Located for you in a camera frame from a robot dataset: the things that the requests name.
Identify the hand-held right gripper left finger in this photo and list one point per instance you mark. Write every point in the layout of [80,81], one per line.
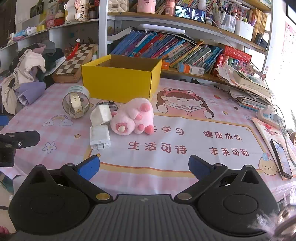
[89,168]

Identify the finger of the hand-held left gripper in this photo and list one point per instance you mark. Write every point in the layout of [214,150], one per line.
[3,121]
[25,138]

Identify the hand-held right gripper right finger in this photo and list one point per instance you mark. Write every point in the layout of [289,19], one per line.
[198,167]

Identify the white charger block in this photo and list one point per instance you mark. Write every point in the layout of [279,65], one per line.
[100,115]

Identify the white wristwatch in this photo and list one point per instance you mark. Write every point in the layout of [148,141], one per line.
[75,105]

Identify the pink plush pig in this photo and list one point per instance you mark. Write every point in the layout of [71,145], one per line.
[131,113]

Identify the white green-printed tape roll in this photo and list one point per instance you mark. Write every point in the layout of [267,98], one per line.
[78,89]

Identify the yellow cardboard box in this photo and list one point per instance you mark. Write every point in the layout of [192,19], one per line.
[115,81]

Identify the desktop with pink printed mat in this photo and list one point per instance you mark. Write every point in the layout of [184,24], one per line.
[173,160]

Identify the flat white charger with prongs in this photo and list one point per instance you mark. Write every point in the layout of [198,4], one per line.
[100,136]

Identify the pile of clothes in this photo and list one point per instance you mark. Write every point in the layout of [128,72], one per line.
[27,69]

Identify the small black alarm clock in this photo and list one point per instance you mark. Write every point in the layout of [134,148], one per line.
[111,105]

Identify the pink white booklet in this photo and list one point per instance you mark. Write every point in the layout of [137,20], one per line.
[264,134]

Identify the black phone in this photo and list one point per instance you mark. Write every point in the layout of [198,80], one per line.
[281,160]

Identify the wooden chessboard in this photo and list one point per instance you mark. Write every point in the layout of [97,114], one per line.
[74,63]

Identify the white power strip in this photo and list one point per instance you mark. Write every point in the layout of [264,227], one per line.
[270,115]

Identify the fluffy lilac sleeve cuff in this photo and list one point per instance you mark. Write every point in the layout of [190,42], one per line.
[268,224]

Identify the stack of papers and booklets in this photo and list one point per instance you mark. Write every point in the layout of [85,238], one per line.
[247,88]

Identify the tissue packs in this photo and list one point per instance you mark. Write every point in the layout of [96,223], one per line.
[30,30]

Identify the orange white medicine box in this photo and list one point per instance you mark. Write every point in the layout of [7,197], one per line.
[190,68]

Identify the red tassel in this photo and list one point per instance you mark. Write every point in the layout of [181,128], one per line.
[73,49]

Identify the red printed box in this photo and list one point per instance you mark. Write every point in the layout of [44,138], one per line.
[237,54]

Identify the row of colourful books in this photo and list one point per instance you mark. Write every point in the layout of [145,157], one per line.
[161,46]

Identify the white wooden bookshelf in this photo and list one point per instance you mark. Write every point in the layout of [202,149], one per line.
[103,34]

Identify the white pink bunny figurine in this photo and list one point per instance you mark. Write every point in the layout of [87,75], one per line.
[77,11]

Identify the flat white notebook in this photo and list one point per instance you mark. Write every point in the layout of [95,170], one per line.
[161,30]

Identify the white pen holder box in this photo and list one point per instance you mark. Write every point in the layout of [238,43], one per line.
[244,30]

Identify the phone playing video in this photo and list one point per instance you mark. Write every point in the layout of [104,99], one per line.
[190,13]

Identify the white quilted purse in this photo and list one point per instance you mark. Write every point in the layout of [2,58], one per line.
[118,4]

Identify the white bottle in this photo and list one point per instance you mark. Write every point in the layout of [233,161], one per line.
[201,4]

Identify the leaning slim paperbacks group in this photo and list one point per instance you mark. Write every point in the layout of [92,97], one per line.
[217,4]

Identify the pink bottle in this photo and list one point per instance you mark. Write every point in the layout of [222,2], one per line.
[170,4]

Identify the pink printed cup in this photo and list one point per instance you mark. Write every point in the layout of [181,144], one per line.
[146,5]

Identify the white wall shelf unit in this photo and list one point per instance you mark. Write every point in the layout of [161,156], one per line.
[55,34]

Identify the wall poster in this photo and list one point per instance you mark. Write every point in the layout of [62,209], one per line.
[289,46]

